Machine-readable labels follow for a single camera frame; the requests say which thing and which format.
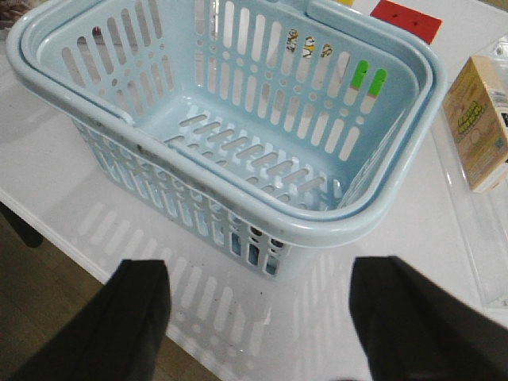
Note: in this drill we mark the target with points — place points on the clear acrylic stand right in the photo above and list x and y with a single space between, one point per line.
481 217

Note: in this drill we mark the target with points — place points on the light blue plastic basket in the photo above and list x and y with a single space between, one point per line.
270 129

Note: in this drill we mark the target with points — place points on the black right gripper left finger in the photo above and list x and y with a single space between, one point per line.
116 336

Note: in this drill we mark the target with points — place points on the red block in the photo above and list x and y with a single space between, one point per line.
419 24

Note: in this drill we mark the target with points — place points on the beige tissue pack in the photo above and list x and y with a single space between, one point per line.
476 110

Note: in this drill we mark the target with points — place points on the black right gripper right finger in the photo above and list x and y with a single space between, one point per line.
411 329

